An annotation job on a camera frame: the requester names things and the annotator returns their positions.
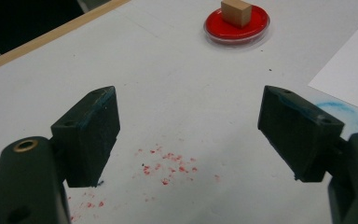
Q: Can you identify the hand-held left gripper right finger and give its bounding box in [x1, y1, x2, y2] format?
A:
[257, 85, 345, 183]

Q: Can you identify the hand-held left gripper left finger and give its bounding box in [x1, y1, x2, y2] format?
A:
[49, 86, 121, 189]

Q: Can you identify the round red ink pad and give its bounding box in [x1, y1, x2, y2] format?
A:
[203, 4, 271, 48]

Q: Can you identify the wooden stamp block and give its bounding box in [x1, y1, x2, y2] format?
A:
[220, 0, 254, 29]

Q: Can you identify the white paper sheet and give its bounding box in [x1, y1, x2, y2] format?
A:
[307, 27, 358, 116]

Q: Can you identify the white board table cover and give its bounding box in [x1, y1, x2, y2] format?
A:
[0, 0, 358, 224]

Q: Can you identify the wooden table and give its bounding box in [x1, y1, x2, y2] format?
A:
[0, 0, 131, 77]

